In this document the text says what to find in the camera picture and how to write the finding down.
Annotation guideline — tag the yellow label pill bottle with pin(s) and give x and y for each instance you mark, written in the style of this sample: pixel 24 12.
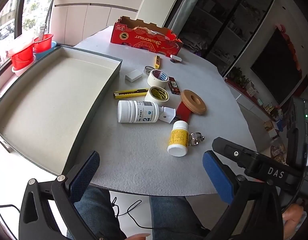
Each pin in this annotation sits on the yellow label pill bottle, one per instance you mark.
pixel 178 138

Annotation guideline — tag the small yellow utility knife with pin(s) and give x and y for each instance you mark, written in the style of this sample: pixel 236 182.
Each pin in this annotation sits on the small yellow utility knife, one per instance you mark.
pixel 157 62

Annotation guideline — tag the low television console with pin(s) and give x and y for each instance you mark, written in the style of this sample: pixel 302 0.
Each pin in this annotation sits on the low television console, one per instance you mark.
pixel 256 102

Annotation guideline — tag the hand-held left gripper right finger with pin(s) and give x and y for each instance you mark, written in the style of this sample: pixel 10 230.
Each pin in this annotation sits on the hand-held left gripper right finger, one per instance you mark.
pixel 218 178

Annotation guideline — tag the person's left leg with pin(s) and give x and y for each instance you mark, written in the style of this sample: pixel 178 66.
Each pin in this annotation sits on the person's left leg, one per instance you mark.
pixel 94 217

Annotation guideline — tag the large white pill bottle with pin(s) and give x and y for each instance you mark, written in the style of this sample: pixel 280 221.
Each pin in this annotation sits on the large white pill bottle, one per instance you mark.
pixel 136 111

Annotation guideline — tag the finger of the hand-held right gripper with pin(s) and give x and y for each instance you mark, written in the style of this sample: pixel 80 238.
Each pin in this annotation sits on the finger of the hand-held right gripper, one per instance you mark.
pixel 231 151

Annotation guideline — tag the grey curtain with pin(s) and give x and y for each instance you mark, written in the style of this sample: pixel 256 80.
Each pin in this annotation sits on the grey curtain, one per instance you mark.
pixel 186 5

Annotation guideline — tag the white rectangular block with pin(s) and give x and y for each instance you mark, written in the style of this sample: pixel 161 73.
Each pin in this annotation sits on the white rectangular block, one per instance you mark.
pixel 133 76

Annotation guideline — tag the person's leg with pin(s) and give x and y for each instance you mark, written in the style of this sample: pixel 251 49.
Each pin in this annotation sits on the person's leg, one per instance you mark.
pixel 173 217
pixel 94 217

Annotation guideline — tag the white cabinet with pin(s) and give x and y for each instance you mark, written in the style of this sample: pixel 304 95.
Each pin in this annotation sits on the white cabinet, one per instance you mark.
pixel 94 15

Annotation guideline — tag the yellow black print tape roll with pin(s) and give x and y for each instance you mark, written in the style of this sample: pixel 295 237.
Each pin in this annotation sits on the yellow black print tape roll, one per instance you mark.
pixel 151 97

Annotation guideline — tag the dark red patterned box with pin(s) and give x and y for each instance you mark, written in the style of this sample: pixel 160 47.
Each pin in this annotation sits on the dark red patterned box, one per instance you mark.
pixel 173 85

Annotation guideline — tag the white plug adapter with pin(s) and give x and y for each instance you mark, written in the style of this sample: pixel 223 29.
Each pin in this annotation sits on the white plug adapter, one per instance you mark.
pixel 168 115

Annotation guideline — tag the grey shallow tray box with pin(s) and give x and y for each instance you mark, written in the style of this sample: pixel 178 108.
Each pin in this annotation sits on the grey shallow tray box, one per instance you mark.
pixel 56 105

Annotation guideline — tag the large yellow utility knife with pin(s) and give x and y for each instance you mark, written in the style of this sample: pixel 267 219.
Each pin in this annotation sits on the large yellow utility knife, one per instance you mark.
pixel 126 94

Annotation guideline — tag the red bucket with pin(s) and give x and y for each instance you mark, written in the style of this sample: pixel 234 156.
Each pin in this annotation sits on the red bucket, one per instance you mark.
pixel 21 60

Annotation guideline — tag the person's left hand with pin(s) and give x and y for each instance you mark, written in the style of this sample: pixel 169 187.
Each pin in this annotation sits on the person's left hand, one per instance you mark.
pixel 139 237

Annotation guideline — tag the person's right leg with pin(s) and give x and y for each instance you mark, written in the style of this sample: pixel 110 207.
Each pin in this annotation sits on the person's right leg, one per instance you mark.
pixel 173 217

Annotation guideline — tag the blue print masking tape roll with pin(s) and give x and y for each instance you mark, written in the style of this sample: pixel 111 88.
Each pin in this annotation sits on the blue print masking tape roll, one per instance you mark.
pixel 154 81

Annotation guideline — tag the red basin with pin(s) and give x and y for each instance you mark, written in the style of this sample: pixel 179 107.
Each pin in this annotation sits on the red basin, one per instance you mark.
pixel 42 43

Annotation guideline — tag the white basin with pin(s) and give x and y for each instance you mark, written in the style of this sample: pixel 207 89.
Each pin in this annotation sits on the white basin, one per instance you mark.
pixel 18 71

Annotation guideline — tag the metal pole with brush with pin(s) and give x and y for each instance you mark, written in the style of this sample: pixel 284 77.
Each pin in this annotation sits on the metal pole with brush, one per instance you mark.
pixel 42 31

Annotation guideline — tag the dark glass cabinet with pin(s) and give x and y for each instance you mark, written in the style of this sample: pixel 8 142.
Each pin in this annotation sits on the dark glass cabinet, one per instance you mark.
pixel 218 17

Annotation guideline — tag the small white eraser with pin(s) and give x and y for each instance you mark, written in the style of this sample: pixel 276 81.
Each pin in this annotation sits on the small white eraser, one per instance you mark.
pixel 175 58

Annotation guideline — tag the brown tape disc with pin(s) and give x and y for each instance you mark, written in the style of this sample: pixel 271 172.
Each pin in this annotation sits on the brown tape disc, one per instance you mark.
pixel 197 105

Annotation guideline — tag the black television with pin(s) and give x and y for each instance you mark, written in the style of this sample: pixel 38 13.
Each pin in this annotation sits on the black television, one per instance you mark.
pixel 276 65

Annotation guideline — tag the person's right hand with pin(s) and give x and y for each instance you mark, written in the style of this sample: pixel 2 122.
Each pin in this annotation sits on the person's right hand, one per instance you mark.
pixel 292 215

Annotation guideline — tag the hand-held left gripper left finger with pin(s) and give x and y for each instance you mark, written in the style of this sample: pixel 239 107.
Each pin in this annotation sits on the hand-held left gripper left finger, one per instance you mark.
pixel 86 176

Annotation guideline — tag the red cardboard box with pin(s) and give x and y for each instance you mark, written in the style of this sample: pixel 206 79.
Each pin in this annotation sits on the red cardboard box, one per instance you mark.
pixel 144 37

